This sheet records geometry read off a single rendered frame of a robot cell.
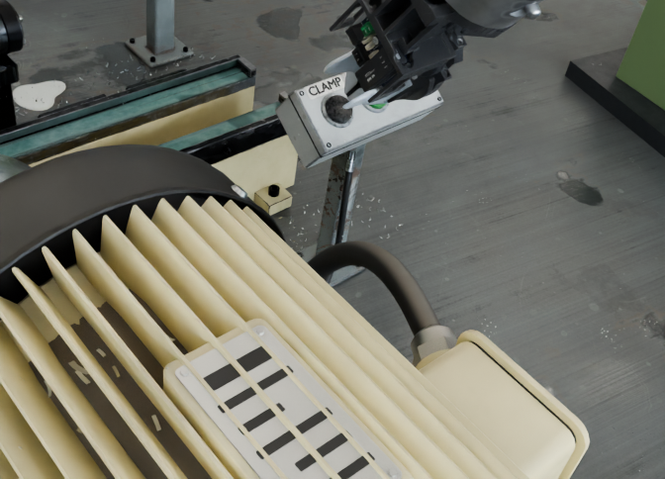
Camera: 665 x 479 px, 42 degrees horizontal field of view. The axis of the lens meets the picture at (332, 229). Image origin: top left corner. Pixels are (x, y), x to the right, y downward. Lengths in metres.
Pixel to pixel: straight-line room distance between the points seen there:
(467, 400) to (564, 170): 1.03
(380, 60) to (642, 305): 0.60
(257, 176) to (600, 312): 0.47
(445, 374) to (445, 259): 0.80
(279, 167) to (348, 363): 0.88
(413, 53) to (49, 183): 0.43
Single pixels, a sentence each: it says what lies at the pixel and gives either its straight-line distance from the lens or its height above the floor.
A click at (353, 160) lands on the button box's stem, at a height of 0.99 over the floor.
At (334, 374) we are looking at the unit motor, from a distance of 0.28.
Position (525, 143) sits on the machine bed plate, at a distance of 1.38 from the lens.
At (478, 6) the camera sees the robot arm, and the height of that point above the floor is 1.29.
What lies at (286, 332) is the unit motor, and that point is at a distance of 0.28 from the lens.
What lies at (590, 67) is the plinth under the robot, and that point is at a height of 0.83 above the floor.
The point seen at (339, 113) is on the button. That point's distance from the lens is 0.88.
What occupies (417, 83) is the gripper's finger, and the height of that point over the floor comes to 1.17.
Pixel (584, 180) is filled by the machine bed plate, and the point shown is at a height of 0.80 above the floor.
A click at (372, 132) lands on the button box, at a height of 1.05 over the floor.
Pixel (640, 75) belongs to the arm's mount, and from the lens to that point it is 1.53.
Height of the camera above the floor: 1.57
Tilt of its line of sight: 43 degrees down
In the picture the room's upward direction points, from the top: 11 degrees clockwise
